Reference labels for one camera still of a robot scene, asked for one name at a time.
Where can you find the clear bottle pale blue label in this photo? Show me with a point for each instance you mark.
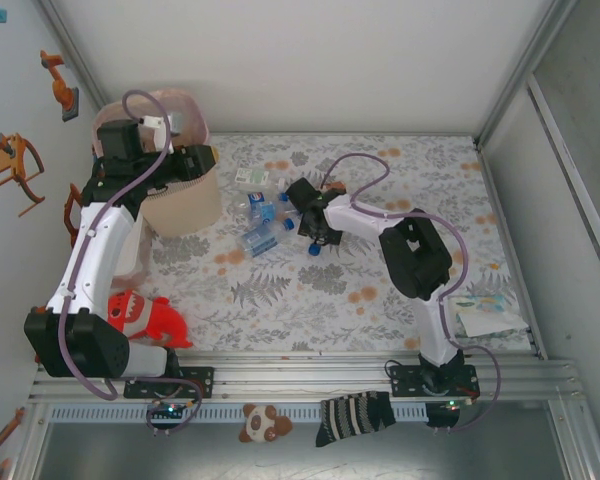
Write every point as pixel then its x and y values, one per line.
pixel 260 239

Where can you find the clear Pepsi bottle blue cap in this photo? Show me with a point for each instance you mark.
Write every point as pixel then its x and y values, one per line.
pixel 254 198

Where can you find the red plush monster toy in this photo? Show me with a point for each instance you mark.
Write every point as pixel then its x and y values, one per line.
pixel 165 325

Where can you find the orange gripper wall model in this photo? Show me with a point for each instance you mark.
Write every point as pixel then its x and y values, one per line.
pixel 15 170

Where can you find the beige ribbed waste bin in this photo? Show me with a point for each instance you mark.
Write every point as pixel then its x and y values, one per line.
pixel 190 210

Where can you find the clear bottle light blue label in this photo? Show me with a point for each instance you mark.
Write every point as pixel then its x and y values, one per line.
pixel 266 212

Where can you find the orange curved wall model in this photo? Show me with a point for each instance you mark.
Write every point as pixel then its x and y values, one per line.
pixel 15 417

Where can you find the copper brown label bottle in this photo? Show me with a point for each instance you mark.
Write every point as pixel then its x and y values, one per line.
pixel 336 186

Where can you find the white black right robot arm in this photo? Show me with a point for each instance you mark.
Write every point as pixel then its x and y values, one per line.
pixel 360 217

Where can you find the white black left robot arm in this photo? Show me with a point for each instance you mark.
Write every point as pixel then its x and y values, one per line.
pixel 95 250

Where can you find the small circuit board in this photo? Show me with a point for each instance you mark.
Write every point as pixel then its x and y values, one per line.
pixel 452 403
pixel 170 410

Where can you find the brown white panda plush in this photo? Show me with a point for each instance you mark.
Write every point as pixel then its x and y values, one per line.
pixel 260 425

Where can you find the orange clamp wall model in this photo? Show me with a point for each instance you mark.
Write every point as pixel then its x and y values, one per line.
pixel 70 215

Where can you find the black white striped sock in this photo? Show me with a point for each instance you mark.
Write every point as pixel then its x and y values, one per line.
pixel 350 415

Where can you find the crumpled paper wrapper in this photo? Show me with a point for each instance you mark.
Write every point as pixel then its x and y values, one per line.
pixel 480 312

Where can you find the aluminium frame post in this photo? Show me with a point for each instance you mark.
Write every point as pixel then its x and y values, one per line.
pixel 72 50
pixel 522 75

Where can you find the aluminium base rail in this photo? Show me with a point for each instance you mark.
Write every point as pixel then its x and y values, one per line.
pixel 305 380

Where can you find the clear bottle green white label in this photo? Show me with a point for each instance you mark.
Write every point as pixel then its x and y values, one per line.
pixel 252 176

